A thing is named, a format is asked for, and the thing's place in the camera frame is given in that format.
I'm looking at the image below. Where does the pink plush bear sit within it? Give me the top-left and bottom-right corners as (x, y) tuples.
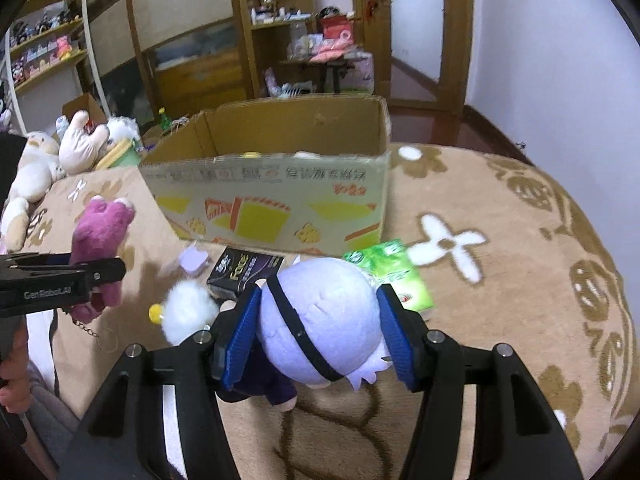
(70, 195), (136, 324)

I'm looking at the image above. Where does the white fluffy pompom plush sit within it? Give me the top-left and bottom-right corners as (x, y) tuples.
(148, 280), (220, 346)

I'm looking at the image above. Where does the green tissue pack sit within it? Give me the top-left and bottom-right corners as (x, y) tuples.
(343, 238), (434, 320)

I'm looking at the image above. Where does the person's left hand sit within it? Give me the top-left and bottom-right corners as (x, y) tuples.
(0, 321), (30, 414)

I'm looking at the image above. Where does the person's grey trouser leg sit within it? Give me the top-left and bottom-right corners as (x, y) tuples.
(23, 362), (79, 479)

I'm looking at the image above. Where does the large white bear plush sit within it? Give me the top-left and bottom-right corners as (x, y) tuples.
(1, 131), (66, 252)

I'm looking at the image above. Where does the pale pink plush toy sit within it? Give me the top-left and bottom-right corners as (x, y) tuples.
(58, 110), (108, 177)

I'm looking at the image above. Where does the green yellow plush toy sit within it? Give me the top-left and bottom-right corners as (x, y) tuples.
(94, 139), (141, 170)

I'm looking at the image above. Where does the small purple sponge in bag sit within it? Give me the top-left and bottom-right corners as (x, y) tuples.
(178, 244), (209, 278)

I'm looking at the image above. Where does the brown cardboard box on floor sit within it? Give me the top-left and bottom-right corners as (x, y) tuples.
(62, 93), (107, 125)

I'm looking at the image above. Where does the black tissue packet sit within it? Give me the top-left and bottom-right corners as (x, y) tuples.
(206, 247), (284, 300)

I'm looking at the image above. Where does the green glass bottle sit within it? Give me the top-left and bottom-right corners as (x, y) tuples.
(158, 107), (172, 132)

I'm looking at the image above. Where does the white toy display shelf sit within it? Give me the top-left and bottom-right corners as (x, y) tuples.
(1, 0), (111, 134)

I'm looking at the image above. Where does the wooden wardrobe cabinet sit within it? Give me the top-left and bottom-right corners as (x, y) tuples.
(87, 0), (316, 126)

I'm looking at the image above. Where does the open cardboard box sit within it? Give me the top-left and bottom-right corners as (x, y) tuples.
(139, 94), (392, 256)

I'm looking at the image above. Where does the black side table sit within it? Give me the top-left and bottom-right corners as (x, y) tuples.
(280, 56), (358, 94)

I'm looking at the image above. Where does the wooden door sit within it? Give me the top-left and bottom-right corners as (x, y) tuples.
(354, 0), (474, 115)

